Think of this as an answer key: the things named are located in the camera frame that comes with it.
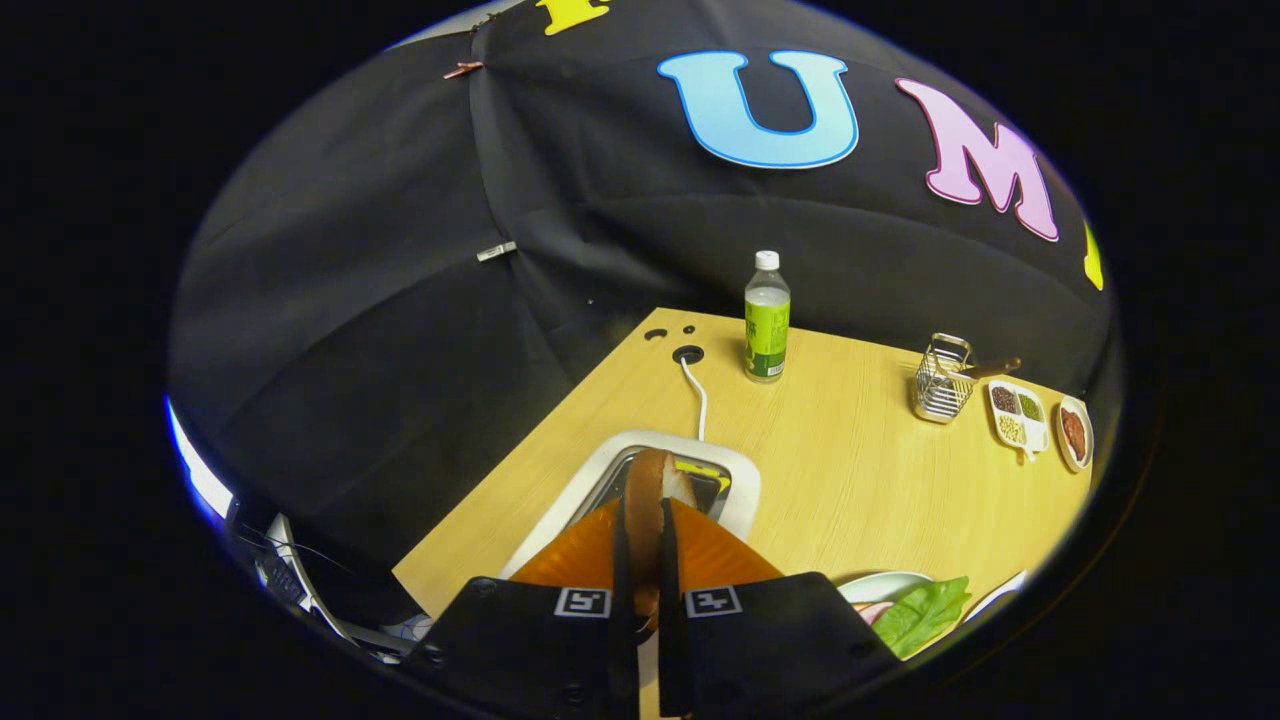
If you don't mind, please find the round-topped bread slice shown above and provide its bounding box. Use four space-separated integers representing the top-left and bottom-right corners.
623 448 699 616

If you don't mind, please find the white toaster cable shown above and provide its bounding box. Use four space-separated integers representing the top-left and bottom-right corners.
680 355 709 443

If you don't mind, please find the black backdrop cloth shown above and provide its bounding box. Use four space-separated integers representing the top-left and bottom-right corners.
168 0 1116 626

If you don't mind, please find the white toaster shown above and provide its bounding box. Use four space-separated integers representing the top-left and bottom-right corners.
498 430 763 581

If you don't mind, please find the metal wire utensil rack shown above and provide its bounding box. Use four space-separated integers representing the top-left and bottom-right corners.
911 333 976 425

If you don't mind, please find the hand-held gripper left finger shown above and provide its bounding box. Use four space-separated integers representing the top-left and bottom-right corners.
405 497 641 720

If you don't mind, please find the white divided bean dish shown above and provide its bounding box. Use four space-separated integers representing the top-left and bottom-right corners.
985 378 1051 463

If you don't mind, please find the wooden handled knife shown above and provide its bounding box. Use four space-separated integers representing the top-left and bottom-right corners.
950 357 1023 383

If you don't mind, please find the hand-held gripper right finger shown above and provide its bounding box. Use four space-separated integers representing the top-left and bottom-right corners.
655 497 901 719

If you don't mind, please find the white square plate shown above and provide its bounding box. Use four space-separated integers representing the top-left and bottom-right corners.
965 570 1031 621

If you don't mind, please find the green label plastic bottle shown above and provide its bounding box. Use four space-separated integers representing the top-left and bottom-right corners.
743 250 792 385

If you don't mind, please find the green lettuce leaf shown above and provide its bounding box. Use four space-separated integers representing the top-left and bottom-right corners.
872 575 973 661

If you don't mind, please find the white oval plate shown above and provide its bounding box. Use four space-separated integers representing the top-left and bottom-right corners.
1055 395 1096 473

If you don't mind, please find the pale green round plate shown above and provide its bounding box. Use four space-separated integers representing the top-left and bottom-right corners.
838 570 936 607

